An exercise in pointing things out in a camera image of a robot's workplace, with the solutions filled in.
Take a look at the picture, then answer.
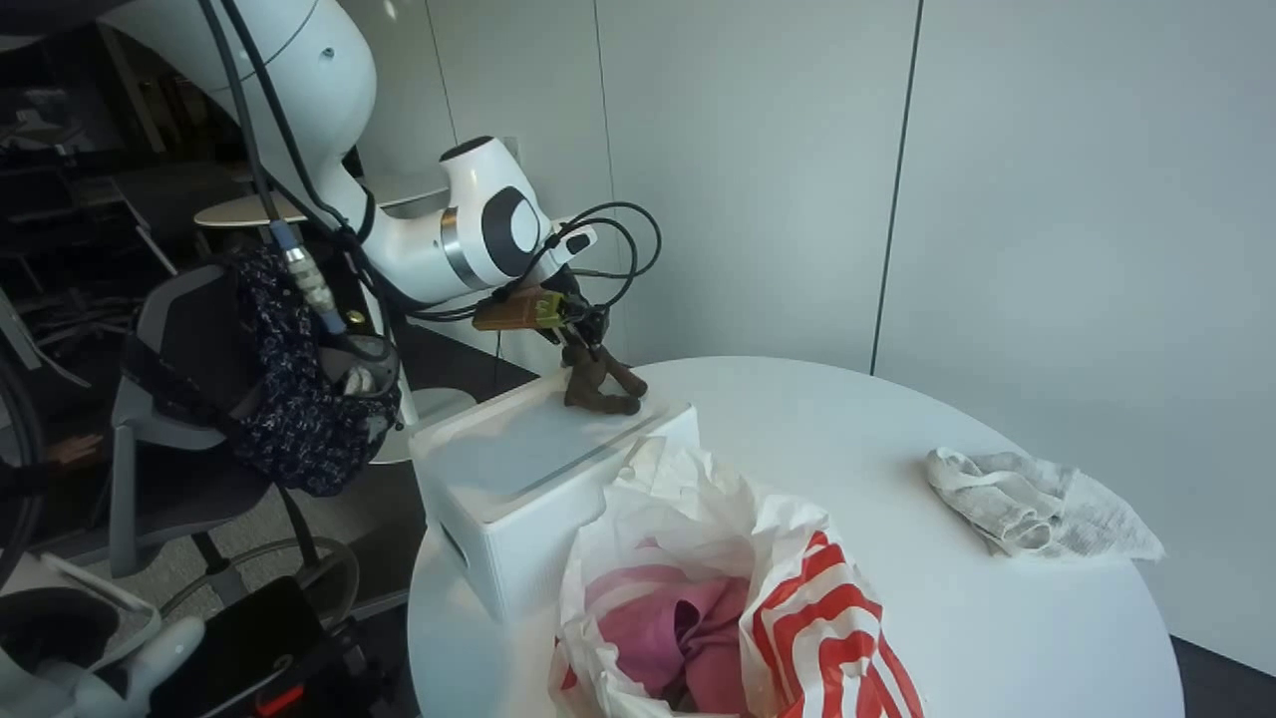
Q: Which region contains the olive wrist camera box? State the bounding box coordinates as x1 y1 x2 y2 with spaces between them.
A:
470 289 592 341

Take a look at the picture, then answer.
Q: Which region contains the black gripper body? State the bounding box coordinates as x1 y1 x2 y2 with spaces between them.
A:
548 261 623 355

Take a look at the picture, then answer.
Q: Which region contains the white red striped plastic bag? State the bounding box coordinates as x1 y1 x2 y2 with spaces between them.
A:
548 436 930 718

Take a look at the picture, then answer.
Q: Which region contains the black equipment case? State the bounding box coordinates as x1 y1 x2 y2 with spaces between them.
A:
140 572 367 718

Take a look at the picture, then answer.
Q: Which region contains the crumpled white grey cloth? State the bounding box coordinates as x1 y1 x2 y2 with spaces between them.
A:
923 444 1169 565

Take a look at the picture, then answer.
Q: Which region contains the dark floral garment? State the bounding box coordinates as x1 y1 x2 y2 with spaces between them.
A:
215 244 409 503

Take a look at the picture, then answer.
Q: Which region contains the white plastic box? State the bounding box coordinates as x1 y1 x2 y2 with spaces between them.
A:
409 377 706 627

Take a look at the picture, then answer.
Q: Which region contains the pink cloth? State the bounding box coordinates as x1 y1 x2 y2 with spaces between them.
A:
585 561 760 718

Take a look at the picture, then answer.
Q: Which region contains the grey office chair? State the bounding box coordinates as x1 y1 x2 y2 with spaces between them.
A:
100 261 413 577

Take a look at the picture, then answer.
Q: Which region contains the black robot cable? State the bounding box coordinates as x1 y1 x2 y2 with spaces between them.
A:
526 198 666 318

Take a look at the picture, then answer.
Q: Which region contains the round white stool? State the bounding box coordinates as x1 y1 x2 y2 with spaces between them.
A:
188 187 393 341

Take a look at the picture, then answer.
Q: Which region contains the white rounded floor device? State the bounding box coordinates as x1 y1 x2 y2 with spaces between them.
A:
0 547 212 718

